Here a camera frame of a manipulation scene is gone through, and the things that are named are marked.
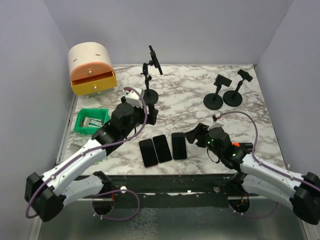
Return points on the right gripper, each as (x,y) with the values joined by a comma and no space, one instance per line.
(198,133)

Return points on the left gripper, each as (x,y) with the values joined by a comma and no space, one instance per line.
(151,117)

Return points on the grey black phone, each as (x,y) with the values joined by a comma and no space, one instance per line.
(162,148)

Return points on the black phone stand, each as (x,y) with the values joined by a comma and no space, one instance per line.
(232,97)

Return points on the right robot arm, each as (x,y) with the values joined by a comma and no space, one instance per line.
(299,192)

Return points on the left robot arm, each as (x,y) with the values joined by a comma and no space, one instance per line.
(47,194)

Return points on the green plastic bin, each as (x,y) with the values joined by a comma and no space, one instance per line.
(89,120)

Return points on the yellow lower drawer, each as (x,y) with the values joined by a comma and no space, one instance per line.
(94,84)

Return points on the orange upper drawer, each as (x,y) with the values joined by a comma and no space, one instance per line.
(89,72)

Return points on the beige drawer cabinet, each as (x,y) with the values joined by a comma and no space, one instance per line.
(87,53)

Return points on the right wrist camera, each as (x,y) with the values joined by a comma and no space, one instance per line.
(217,122)

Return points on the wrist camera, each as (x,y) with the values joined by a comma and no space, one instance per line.
(132,98)
(217,122)

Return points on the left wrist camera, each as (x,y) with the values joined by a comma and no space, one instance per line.
(132,98)

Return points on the black front rail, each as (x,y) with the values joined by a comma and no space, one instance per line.
(171,191)

